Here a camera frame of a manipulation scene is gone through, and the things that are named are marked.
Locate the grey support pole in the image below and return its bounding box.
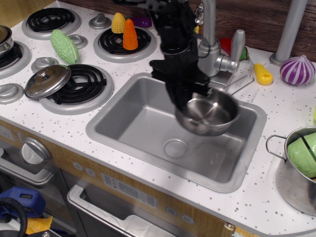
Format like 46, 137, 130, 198
270, 0, 308, 67

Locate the tall steel pot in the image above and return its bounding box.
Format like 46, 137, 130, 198
266, 126, 316, 216

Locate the back left black burner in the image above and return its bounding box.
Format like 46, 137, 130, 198
22, 7, 81, 40

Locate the blue clamp tool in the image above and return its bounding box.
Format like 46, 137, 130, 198
0, 186, 46, 218

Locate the grey stove knob left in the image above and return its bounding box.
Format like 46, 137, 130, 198
31, 57, 59, 73

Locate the front right black burner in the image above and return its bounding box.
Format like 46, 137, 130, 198
39, 64, 114, 115

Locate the silver toy faucet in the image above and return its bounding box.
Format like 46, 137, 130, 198
197, 0, 245, 88

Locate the green toy cabbage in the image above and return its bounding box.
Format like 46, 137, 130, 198
287, 133, 316, 178

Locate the black burner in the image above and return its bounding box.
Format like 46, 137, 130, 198
0, 41, 31, 79
39, 64, 114, 115
22, 7, 81, 40
93, 27, 157, 63

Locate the red toy pepper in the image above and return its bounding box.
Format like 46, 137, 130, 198
220, 38, 248, 61

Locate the steel pot on left burner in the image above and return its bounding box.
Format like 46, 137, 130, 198
0, 25, 14, 58

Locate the silver left oven handle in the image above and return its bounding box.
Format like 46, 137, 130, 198
0, 148, 55, 186

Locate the front left black burner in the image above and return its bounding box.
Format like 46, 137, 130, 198
0, 41, 31, 79

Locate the silver oven dial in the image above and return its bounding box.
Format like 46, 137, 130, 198
20, 137, 51, 165

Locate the steel pot lid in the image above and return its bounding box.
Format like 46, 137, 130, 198
25, 65, 71, 99

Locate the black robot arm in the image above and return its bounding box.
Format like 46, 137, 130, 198
115, 0, 210, 110

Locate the silver oven door handle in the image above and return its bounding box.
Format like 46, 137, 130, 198
67, 185, 174, 237

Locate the grey stove knob back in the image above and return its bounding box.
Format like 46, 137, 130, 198
88, 13, 112, 30

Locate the grey toy sink basin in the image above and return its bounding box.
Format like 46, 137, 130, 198
86, 73, 267, 193

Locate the back right black burner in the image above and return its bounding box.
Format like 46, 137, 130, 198
93, 27, 157, 63

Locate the grey stove knob front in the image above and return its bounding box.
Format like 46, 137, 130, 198
0, 83, 24, 105

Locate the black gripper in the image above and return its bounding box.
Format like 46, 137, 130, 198
150, 54, 213, 110

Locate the purple striped toy onion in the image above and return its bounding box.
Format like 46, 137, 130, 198
279, 55, 316, 86

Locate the orange toy carrot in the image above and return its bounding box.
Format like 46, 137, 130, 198
123, 19, 138, 50

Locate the yellow toy corn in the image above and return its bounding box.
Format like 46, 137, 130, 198
111, 12, 125, 34

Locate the black braided cable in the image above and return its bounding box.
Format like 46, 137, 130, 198
0, 197, 28, 237

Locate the green toy bitter gourd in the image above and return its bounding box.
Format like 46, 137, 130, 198
50, 29, 79, 65

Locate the purple toy eggplant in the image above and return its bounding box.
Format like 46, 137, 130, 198
126, 16, 152, 28

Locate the yellow handled toy utensil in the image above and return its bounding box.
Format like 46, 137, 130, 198
249, 53, 273, 85

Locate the small steel pan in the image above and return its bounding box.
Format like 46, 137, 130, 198
175, 75, 254, 136

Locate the grey stove knob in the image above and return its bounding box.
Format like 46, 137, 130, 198
0, 83, 24, 105
88, 13, 112, 30
69, 34, 88, 49
31, 57, 59, 73

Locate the grey stove knob middle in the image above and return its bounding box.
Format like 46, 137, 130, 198
69, 34, 88, 49

